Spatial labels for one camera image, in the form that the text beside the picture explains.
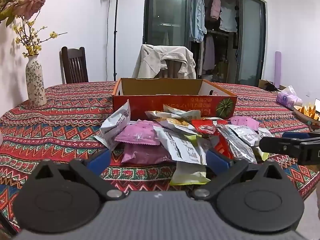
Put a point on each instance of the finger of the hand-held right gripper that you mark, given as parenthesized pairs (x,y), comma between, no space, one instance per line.
(297,135)
(277,146)

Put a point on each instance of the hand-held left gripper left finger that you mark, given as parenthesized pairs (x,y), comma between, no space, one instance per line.
(100,158)

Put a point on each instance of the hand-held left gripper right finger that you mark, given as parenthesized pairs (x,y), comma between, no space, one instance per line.
(217,158)

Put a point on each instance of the white snack packet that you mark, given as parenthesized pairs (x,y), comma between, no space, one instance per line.
(115,125)

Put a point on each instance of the pile of snack packets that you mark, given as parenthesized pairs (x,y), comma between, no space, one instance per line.
(180,140)

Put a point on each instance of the orange cardboard box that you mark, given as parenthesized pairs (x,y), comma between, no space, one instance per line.
(150,102)

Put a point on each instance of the bowl of yellow chips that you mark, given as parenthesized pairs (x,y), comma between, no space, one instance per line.
(307,112)

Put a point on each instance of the purple tissue pack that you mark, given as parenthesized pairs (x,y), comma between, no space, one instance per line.
(287,98)

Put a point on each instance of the small brown cardboard box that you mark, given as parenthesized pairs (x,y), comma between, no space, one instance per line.
(263,83)

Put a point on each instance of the purple rolled mat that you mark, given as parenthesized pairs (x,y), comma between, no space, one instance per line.
(278,67)

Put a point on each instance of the dark wooden chair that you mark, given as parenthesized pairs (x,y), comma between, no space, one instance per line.
(75,65)

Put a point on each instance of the wooden chair under jacket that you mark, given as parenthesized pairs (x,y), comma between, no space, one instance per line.
(172,68)

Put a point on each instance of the sliding glass door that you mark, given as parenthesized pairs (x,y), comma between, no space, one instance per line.
(250,42)

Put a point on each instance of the long pale pink garment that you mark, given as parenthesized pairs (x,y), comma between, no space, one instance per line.
(208,52)

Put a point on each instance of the beige jacket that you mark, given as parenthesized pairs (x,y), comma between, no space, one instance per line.
(155,60)

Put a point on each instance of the black light stand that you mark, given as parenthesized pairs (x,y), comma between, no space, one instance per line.
(115,30)

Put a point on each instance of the yellow flower branches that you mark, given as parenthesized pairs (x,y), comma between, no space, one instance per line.
(31,42)

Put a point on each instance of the white hanging garment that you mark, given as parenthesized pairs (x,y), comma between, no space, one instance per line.
(228,17)

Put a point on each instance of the light blue hanging shirt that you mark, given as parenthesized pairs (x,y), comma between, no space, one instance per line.
(197,17)

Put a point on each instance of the pink hanging garment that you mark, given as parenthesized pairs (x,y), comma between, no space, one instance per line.
(216,7)

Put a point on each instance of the pink artificial flowers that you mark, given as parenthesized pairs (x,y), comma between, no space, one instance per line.
(30,0)

